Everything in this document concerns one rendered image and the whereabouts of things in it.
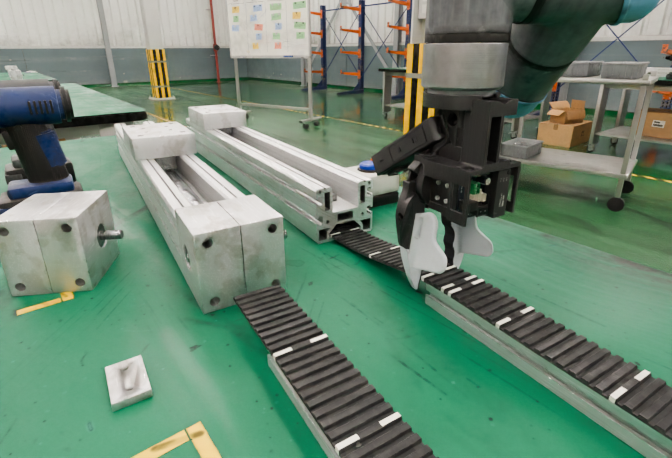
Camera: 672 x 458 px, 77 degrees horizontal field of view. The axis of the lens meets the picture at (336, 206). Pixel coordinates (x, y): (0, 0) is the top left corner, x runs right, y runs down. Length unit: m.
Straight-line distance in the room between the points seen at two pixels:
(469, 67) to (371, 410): 0.28
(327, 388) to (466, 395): 0.12
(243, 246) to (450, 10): 0.31
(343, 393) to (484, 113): 0.25
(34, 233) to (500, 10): 0.53
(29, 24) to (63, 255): 15.03
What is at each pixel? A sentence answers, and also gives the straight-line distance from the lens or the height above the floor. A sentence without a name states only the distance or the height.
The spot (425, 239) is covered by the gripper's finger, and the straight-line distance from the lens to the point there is 0.44.
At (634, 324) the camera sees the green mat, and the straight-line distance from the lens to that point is 0.55.
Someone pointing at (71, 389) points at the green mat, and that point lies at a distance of 0.45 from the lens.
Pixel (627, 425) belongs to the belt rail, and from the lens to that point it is 0.41.
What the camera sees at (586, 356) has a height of 0.81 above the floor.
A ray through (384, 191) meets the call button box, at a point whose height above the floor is 0.81.
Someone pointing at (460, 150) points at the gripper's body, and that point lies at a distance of 0.42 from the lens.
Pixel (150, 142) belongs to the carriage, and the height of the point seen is 0.90.
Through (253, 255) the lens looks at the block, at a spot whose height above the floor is 0.84.
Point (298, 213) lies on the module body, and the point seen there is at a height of 0.81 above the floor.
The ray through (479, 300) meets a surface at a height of 0.81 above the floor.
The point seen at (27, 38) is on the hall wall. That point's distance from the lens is 15.57.
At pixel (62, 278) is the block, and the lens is 0.60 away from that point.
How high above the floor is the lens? 1.05
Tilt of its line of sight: 20 degrees down
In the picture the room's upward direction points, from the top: straight up
